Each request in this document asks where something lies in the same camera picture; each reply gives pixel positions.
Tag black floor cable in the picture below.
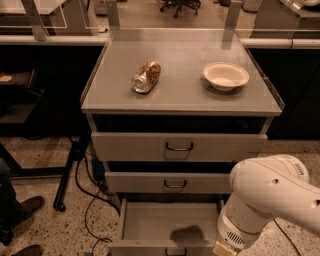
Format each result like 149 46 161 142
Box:
73 153 121 256
273 219 303 256

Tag white paper bowl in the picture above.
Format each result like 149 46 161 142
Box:
203 62 250 91

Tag brown shoe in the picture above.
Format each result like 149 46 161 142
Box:
19 196 45 220
11 245 43 256

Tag crushed gold soda can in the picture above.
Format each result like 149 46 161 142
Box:
131 61 161 94

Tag grey bottom drawer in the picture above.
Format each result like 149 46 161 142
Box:
109 200 219 256

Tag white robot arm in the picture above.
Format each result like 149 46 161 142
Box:
213 155 320 256

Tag grey top drawer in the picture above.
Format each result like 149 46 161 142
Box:
91 132 267 162

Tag grey drawer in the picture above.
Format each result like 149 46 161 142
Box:
106 172 232 194
91 132 267 162
109 200 219 256

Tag black office chair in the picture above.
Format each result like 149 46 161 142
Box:
159 0 201 18

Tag black floor cable right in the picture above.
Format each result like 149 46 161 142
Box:
273 219 303 256

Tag black table leg frame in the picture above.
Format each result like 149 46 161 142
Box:
0 135 90 212

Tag black floor cable left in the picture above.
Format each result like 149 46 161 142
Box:
73 153 121 256

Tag grey drawer cabinet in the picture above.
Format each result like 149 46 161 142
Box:
79 27 285 214

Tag grey middle drawer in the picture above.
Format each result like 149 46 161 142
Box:
106 172 232 194

